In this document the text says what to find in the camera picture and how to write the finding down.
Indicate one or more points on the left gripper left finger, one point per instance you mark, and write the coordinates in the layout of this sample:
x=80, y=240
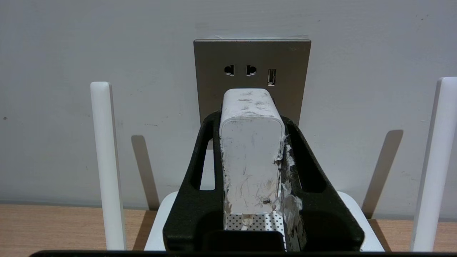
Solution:
x=192, y=214

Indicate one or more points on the grey wall socket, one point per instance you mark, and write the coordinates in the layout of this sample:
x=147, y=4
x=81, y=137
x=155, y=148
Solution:
x=250, y=53

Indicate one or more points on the white power adapter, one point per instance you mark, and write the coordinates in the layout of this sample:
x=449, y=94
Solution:
x=250, y=153

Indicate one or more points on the white wifi router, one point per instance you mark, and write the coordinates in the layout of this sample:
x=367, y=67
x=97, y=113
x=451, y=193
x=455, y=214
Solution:
x=107, y=160

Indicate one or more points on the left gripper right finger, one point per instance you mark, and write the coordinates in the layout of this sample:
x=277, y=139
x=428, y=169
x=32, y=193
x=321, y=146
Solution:
x=328, y=225

